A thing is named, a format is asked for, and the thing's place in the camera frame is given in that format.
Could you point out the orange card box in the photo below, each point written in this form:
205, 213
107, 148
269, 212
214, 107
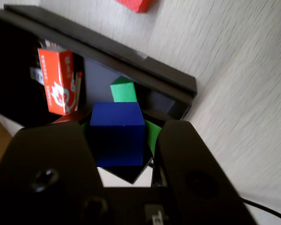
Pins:
58, 82

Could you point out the black cardboard box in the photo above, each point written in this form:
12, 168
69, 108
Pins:
98, 75

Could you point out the blue cube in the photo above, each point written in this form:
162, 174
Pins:
117, 136

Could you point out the green cube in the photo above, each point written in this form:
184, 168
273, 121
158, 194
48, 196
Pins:
123, 92

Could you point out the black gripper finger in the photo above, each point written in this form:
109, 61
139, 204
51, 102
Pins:
189, 175
49, 164

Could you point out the red cube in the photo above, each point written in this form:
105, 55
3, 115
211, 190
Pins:
138, 5

